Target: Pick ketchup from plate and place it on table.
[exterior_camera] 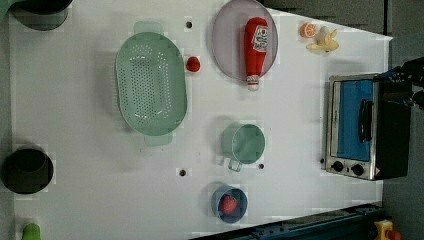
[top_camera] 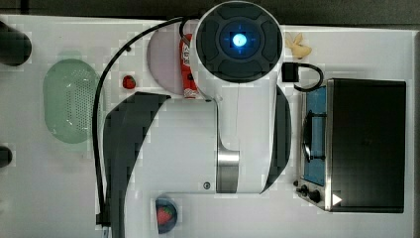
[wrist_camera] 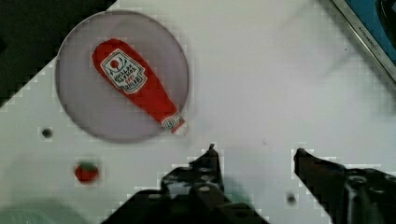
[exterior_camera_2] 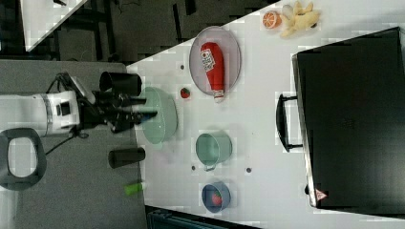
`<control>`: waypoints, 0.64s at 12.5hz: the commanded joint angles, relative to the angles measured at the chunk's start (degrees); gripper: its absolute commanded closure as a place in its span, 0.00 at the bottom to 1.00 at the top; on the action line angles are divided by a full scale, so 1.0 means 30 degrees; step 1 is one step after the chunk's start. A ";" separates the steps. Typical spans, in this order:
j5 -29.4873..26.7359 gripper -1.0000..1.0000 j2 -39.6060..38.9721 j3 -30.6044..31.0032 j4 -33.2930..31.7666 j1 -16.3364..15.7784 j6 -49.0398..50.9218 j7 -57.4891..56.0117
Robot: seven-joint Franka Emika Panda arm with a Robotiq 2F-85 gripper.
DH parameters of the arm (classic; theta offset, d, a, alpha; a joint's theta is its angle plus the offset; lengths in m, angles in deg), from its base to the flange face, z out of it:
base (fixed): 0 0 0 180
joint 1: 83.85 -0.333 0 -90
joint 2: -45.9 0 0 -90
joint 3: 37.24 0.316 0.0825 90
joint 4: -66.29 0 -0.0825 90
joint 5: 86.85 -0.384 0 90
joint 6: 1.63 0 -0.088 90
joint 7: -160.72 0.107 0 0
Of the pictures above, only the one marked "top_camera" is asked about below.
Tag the translucent purple plate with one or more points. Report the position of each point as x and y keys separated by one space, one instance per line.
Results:
x=163 y=56

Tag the red strawberry toy on table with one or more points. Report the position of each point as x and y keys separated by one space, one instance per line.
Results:
x=129 y=82

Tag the strawberry toy in bowl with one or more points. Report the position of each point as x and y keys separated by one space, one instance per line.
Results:
x=164 y=214

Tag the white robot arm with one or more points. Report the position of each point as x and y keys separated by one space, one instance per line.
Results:
x=223 y=142

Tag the red ketchup bottle toy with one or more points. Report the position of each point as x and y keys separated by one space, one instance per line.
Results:
x=188 y=84

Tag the black cylinder upper left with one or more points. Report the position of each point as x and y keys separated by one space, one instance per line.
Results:
x=15 y=46

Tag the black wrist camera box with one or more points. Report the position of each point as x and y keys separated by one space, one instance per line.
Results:
x=289 y=72

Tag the blue bowl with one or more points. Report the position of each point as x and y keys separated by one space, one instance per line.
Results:
x=162 y=201

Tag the yellow ginger toy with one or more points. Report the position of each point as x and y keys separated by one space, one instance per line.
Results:
x=298 y=50

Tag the silver toaster oven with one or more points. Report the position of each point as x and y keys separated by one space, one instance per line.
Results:
x=352 y=146

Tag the green perforated colander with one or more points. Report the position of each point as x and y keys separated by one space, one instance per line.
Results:
x=69 y=89

